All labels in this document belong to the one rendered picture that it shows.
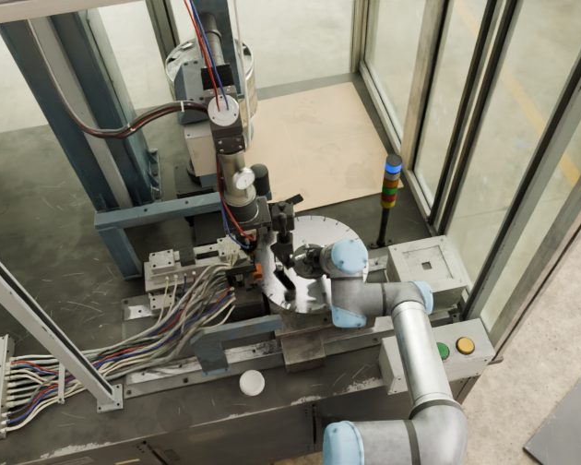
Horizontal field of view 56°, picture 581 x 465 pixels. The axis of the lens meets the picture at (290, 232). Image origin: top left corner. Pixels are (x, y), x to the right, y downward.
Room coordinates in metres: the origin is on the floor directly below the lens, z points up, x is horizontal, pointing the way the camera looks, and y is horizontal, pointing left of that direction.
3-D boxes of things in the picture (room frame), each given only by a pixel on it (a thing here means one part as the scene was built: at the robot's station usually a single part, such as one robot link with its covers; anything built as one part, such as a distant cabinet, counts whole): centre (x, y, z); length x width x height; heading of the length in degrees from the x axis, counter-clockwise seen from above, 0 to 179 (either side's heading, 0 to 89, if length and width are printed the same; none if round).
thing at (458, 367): (0.58, -0.37, 0.82); 0.28 x 0.11 x 0.15; 98
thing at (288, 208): (0.81, 0.02, 1.17); 0.06 x 0.05 x 0.20; 89
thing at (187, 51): (1.58, 0.23, 0.93); 0.31 x 0.31 x 0.36
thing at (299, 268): (0.85, -0.05, 0.96); 0.11 x 0.11 x 0.03
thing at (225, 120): (0.96, 0.13, 1.45); 0.35 x 0.07 x 0.28; 8
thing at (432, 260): (0.83, -0.39, 0.82); 0.18 x 0.18 x 0.15; 8
